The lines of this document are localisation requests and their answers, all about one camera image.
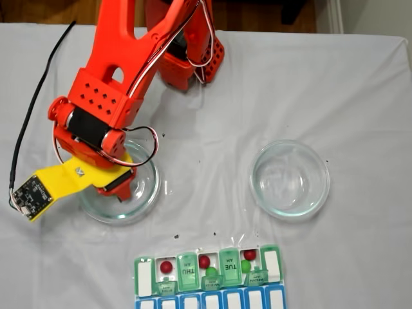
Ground white tablecloth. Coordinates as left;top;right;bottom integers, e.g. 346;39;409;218
0;22;412;309

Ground weekly pill organizer box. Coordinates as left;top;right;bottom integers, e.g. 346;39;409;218
133;243;287;309

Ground black camera cable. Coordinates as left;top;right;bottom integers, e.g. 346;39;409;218
8;21;77;194

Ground camera circuit board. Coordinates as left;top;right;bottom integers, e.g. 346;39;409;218
8;175;54;223

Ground small glass bowl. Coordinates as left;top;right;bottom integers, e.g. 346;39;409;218
248;138;331;221

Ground large glass bowl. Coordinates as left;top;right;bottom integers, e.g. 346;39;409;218
79;138;162;225

